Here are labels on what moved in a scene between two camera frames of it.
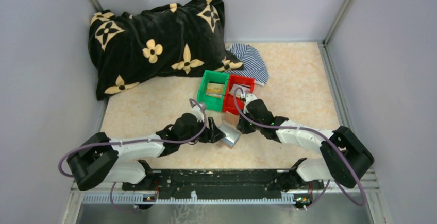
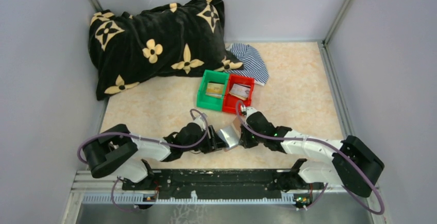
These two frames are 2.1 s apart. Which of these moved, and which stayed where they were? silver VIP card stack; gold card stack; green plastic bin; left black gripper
Moved: left black gripper
Stayed: gold card stack; green plastic bin; silver VIP card stack
